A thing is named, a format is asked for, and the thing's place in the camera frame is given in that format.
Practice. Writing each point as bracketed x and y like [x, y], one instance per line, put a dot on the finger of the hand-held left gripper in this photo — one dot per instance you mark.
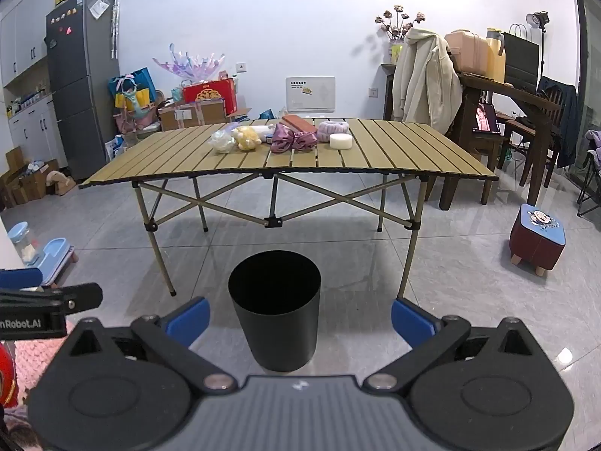
[84, 296]
[21, 278]

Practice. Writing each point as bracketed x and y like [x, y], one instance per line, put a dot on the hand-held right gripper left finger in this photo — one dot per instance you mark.
[190, 322]

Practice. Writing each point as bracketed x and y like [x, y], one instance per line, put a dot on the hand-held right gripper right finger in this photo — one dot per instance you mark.
[411, 322]

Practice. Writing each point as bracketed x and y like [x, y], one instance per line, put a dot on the black trash bin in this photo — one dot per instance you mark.
[274, 329]

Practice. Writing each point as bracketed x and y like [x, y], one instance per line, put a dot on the yellow white plush toy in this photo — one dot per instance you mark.
[246, 137]

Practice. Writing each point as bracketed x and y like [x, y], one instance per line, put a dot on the white round sponge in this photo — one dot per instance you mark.
[340, 141]

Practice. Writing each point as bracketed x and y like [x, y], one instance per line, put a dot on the brown sponge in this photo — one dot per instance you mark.
[300, 122]

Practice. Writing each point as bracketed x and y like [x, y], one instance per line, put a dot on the pink fluffy garment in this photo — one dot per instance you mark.
[35, 357]

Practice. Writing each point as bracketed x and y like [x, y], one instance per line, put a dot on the blue pet feeder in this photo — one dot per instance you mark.
[56, 253]

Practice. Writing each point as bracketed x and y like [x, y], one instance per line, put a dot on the pile of small cardboard boxes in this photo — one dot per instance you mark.
[23, 183]

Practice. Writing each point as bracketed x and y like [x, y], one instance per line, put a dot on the beige plush item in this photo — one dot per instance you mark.
[61, 183]

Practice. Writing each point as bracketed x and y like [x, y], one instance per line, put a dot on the maroon stool with blue seat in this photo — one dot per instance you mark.
[535, 244]

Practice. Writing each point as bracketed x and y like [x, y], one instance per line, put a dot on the white base cabinet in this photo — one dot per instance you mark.
[33, 131]

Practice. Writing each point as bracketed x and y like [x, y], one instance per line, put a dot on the white blue bag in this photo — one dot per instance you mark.
[115, 148]

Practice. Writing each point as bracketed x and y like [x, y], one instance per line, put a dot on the tan folding table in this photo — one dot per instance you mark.
[375, 150]

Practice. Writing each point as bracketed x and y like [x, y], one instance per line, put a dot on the white crumpled plastic bag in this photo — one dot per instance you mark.
[220, 143]

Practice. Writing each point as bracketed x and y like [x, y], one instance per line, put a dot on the pink bag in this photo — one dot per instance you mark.
[134, 120]

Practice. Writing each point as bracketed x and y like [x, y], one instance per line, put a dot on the grey refrigerator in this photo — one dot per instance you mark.
[80, 94]

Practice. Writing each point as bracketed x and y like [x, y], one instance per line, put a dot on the large cardboard box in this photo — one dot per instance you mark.
[188, 115]

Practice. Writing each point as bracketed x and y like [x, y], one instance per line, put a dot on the purple satin bow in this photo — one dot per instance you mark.
[293, 140]

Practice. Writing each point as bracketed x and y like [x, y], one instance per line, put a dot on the pink fluffy headband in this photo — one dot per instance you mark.
[331, 128]

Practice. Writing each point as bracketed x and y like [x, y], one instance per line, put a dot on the tablet screen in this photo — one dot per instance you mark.
[486, 120]

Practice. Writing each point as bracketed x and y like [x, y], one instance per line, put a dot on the blue plastic bag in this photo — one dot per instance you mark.
[266, 114]

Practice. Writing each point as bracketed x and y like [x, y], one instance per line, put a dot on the blue tote bag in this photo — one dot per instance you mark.
[141, 82]

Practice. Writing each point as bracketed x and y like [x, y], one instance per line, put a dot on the dark folding chair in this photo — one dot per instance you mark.
[589, 188]

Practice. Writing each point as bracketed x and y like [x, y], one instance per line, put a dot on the red gift box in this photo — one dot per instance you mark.
[209, 94]

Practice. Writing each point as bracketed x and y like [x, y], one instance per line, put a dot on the beige coat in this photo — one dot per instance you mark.
[422, 84]

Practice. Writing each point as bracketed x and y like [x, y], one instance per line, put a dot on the dark wooden table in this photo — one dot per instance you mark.
[516, 96]

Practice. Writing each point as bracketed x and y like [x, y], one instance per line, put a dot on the iridescent bouquet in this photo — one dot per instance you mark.
[188, 65]

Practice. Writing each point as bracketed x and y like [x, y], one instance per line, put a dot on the dark blue jacket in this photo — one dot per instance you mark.
[566, 117]

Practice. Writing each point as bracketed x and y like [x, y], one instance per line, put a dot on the yellow vase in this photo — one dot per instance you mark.
[396, 51]

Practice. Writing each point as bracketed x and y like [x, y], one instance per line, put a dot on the yellow jug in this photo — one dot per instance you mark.
[495, 61]

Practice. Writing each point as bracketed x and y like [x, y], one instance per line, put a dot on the pink suitcase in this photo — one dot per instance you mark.
[465, 51]

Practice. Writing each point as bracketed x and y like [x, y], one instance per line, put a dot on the white paper note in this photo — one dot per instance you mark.
[99, 8]

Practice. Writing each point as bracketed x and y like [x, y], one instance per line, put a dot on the black tote bag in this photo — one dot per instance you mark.
[521, 61]

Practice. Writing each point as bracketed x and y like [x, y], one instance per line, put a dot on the dried flowers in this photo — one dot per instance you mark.
[399, 21]

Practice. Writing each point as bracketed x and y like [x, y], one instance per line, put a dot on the studio lamp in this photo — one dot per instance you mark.
[540, 19]

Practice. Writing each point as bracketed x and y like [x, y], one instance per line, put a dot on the white wall cabinet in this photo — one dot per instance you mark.
[23, 37]

